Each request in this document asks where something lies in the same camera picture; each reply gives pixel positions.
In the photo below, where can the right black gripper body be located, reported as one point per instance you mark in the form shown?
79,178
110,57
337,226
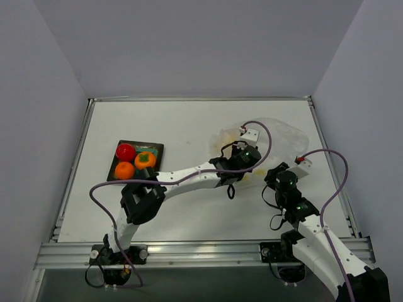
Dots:
272,175

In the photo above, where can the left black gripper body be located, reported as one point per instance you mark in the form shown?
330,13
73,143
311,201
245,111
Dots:
238,150

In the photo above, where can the clear plastic bag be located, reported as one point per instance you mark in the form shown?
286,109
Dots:
287,143

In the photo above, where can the orange fake persimmon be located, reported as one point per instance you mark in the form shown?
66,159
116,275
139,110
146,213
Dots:
145,159

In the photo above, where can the red fake apple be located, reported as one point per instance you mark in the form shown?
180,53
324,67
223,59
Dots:
125,152

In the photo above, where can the orange fake tangerine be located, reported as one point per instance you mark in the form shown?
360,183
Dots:
124,170

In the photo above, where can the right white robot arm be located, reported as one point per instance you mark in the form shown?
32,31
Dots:
311,242

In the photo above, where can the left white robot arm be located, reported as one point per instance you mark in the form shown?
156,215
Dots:
141,202

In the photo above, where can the dark teal square plate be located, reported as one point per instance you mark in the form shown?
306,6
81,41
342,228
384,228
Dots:
156,148

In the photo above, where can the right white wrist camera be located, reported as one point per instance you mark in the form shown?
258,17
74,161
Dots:
302,167

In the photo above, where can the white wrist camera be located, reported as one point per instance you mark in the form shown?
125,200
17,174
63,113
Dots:
249,135
302,167

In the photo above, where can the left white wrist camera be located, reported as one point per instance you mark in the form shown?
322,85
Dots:
249,135

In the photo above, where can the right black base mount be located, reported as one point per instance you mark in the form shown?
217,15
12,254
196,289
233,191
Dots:
283,266

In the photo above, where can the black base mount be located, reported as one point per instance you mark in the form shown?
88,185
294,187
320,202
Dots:
117,269
283,266

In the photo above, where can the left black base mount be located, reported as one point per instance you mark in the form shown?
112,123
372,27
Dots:
117,269

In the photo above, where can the aluminium front rail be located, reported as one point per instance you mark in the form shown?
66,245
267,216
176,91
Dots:
170,254

